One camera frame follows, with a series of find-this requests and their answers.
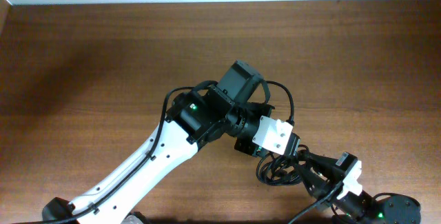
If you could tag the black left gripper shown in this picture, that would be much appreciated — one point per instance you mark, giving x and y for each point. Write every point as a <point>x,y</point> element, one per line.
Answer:
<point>249,147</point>

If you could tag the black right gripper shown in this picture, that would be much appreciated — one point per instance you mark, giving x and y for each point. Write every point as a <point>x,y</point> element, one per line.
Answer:
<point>324,181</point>

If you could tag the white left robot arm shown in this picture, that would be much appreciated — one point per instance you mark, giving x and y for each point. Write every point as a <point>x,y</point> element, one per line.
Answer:
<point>198,115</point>

